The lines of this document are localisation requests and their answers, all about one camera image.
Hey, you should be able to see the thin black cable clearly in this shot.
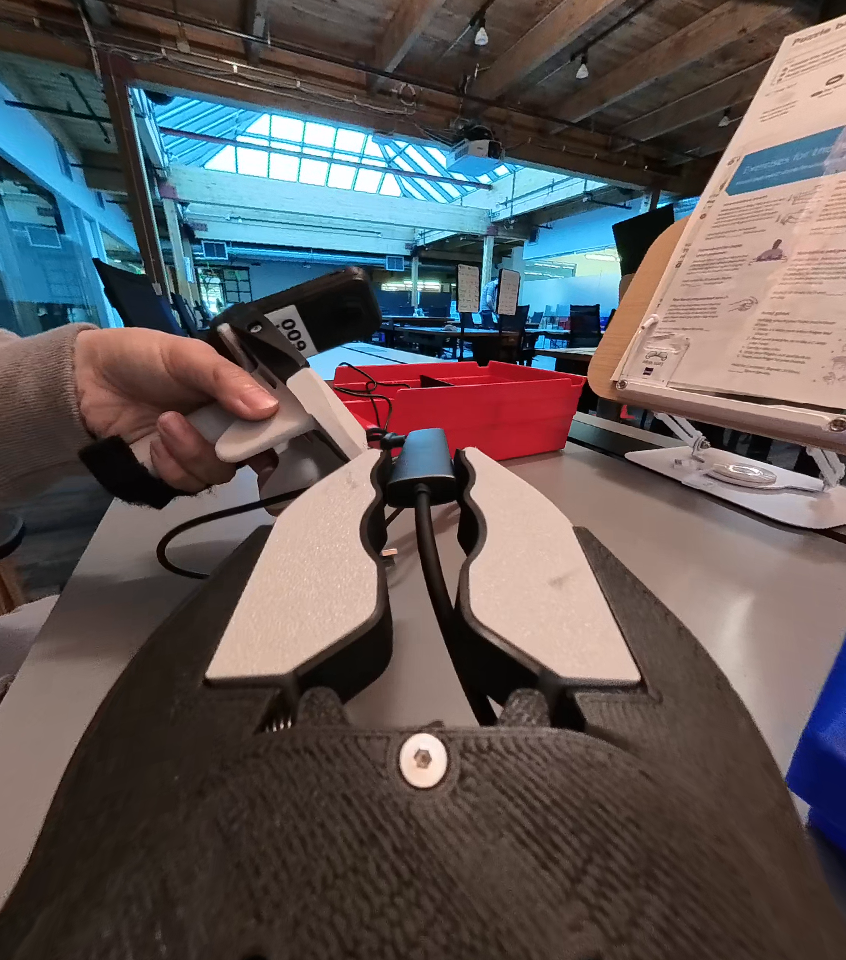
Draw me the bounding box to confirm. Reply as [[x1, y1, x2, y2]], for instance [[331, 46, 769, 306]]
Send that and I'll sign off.
[[156, 487, 398, 580]]

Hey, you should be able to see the person's left forearm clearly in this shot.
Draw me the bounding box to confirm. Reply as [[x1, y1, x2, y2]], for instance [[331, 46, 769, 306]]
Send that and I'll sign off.
[[0, 322, 102, 530]]

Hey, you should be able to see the black monitor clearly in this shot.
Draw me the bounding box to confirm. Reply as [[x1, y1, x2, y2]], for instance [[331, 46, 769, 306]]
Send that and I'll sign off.
[[612, 204, 676, 279]]

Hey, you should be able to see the printed instruction sheet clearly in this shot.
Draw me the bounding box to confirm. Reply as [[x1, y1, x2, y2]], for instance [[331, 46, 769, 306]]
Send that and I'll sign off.
[[610, 0, 846, 415]]

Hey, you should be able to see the grey desk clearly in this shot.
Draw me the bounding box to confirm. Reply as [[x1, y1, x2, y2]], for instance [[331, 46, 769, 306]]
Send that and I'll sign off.
[[0, 438, 846, 960]]

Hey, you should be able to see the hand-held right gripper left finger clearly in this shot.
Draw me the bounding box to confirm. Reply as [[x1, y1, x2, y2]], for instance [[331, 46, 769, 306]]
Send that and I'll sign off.
[[204, 448, 394, 700]]

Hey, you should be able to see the wooden document stand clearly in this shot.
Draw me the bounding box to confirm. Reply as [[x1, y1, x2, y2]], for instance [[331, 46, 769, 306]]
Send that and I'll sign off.
[[586, 217, 846, 531]]

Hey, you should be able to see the red plastic bin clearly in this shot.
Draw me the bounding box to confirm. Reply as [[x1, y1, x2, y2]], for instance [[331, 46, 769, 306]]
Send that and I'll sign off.
[[333, 360, 588, 461]]

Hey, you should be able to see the person's left hand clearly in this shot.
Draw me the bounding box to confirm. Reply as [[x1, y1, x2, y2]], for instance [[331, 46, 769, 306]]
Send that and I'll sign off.
[[74, 326, 282, 494]]

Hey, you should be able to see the white ceiling projector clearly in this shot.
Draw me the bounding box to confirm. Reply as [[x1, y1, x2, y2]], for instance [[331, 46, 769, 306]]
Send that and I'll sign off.
[[447, 126, 507, 178]]

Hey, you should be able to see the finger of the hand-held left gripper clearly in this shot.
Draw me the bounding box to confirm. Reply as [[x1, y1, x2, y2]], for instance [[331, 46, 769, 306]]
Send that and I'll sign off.
[[294, 367, 370, 461]]

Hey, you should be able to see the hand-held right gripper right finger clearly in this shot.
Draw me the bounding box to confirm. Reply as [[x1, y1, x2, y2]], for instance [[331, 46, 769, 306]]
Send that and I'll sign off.
[[453, 446, 644, 706]]

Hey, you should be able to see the thin red black wire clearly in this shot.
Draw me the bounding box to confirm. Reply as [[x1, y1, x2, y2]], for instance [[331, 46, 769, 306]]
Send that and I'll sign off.
[[344, 378, 404, 451]]

